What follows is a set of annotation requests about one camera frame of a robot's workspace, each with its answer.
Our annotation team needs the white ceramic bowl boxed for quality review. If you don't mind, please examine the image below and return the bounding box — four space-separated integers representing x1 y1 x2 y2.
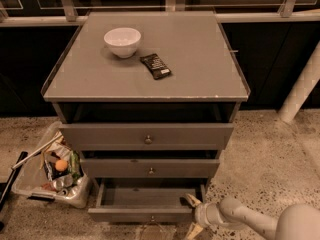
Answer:
104 27 142 58

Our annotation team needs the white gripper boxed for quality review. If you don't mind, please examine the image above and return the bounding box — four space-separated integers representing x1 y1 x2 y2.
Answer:
184 193 221 240

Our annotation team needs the grey drawer cabinet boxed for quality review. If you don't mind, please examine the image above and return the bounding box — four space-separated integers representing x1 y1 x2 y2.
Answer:
41 11 251 192

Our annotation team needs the black stick on floor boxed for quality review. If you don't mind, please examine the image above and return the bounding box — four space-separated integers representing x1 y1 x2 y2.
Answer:
0 151 29 232

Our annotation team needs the white stick in bin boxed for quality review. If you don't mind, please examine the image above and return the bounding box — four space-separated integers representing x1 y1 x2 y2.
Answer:
11 133 62 170

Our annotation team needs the grey middle drawer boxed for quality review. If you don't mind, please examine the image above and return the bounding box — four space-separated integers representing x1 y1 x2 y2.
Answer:
81 159 219 178

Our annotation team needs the grey top drawer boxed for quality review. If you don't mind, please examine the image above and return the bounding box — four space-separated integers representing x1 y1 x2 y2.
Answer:
60 123 234 151

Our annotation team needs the orange fruit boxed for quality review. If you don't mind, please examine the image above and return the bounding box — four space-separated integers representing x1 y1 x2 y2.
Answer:
55 160 68 172

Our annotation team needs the white diagonal pillar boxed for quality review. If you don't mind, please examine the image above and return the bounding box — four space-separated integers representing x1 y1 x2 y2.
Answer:
278 41 320 123

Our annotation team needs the metal window railing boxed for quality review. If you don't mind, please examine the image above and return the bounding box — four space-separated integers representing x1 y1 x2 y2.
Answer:
0 0 320 27

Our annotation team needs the black snack bar wrapper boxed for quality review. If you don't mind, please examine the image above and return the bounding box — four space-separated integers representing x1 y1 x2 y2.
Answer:
140 53 171 80

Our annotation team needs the clear plastic bin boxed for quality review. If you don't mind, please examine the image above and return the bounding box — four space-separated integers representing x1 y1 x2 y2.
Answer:
13 122 91 208

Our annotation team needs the grey drawer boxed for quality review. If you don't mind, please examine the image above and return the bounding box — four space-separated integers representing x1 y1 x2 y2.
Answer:
88 178 206 223
81 159 219 178
60 123 234 151

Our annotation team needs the silver can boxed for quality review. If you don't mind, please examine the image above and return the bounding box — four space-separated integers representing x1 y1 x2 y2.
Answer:
52 174 73 192

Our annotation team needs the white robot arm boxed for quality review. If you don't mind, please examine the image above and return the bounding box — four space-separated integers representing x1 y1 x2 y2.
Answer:
185 194 320 240

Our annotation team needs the grey bottom drawer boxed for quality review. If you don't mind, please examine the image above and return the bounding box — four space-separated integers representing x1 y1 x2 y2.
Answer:
88 178 206 223

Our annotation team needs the green snack bag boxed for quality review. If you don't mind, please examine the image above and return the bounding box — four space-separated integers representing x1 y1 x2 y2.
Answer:
69 151 81 182

